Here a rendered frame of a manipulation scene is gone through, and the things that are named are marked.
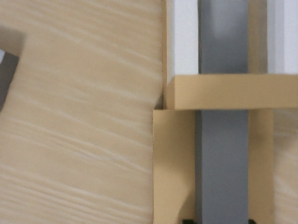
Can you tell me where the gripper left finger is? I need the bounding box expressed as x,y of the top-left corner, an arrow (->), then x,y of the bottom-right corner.
182,219 -> 198,224

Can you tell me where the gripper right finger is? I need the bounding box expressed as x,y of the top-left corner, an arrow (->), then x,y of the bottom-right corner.
248,219 -> 257,224

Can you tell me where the grey square stick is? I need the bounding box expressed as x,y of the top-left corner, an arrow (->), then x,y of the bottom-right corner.
0,51 -> 20,113
195,110 -> 248,224

